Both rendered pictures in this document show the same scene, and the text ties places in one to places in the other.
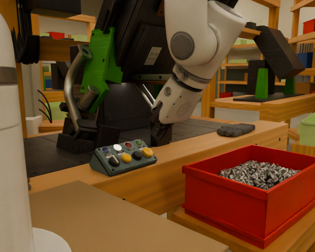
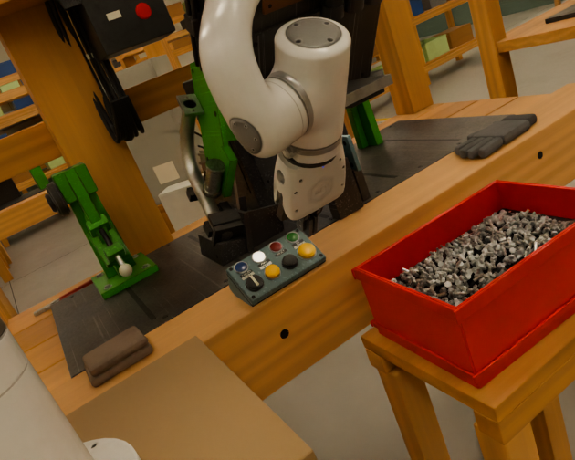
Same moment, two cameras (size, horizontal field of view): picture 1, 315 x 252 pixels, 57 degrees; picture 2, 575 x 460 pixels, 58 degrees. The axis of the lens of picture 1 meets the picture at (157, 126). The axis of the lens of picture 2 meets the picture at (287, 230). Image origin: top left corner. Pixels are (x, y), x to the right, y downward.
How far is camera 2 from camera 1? 29 cm
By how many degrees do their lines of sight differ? 23
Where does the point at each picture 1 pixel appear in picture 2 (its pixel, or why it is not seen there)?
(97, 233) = (180, 438)
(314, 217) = not seen: outside the picture
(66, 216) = (159, 410)
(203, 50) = (277, 133)
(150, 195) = (329, 311)
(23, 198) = (50, 448)
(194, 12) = (237, 87)
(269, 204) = (468, 324)
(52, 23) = not seen: outside the picture
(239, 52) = not seen: outside the picture
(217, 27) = (297, 77)
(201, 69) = (308, 139)
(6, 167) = (12, 433)
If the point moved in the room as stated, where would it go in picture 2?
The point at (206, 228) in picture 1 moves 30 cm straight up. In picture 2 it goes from (403, 359) to (337, 164)
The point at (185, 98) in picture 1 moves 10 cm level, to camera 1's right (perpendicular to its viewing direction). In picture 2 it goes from (310, 178) to (384, 157)
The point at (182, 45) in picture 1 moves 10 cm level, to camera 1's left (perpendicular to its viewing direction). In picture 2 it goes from (245, 135) to (168, 161)
